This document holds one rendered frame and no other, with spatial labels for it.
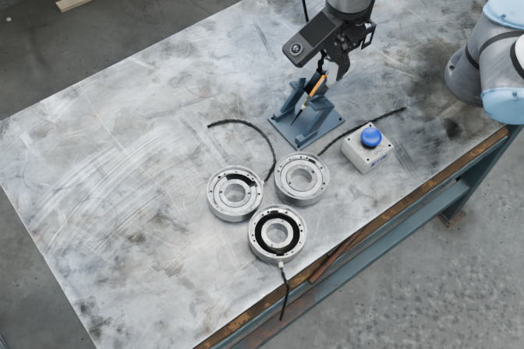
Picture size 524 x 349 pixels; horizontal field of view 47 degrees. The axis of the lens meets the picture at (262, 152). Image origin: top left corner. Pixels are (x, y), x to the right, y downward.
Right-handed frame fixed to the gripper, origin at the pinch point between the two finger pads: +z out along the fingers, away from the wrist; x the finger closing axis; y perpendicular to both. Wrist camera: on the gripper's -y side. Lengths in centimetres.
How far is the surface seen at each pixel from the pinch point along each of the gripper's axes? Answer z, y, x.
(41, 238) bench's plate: 12, -58, 8
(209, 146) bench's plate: 11.8, -22.1, 6.7
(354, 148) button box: 7.4, -1.3, -12.6
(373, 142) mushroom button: 4.6, 1.0, -14.6
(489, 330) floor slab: 92, 35, -56
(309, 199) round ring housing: 8.2, -15.1, -15.6
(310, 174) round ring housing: 9.0, -11.1, -11.3
